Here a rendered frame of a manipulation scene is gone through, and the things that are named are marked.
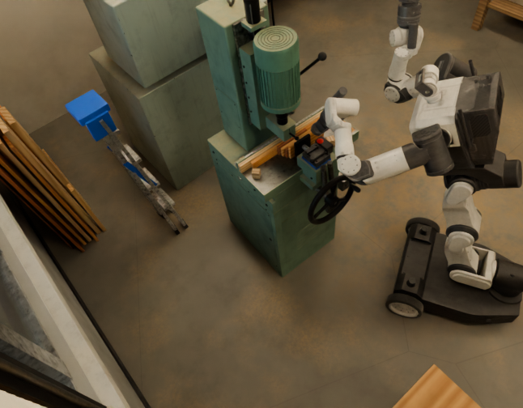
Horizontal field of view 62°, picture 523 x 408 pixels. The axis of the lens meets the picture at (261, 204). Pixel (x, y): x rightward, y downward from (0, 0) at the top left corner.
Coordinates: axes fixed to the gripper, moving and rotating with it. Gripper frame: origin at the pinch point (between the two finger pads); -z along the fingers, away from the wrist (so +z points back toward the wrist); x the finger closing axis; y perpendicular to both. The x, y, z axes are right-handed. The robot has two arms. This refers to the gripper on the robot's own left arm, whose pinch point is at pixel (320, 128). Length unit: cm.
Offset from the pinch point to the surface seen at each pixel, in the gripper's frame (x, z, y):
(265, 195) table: -32.9, -18.0, -9.8
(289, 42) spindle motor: -5.9, 29.4, 29.9
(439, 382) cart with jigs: -24, 0, -115
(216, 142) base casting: -27, -52, 30
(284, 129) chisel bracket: -10.0, -9.2, 9.7
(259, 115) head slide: -14.4, -13.1, 22.0
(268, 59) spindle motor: -15.3, 26.0, 29.3
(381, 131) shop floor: 107, -119, -14
